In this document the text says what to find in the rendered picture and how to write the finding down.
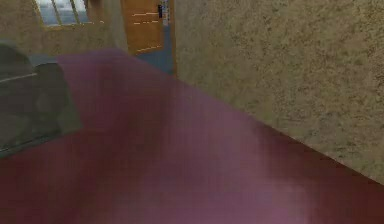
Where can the orange wooden room door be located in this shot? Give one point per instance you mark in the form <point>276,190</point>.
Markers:
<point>143,26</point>

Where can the yellow framed window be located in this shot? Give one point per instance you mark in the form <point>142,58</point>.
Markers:
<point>61,11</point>

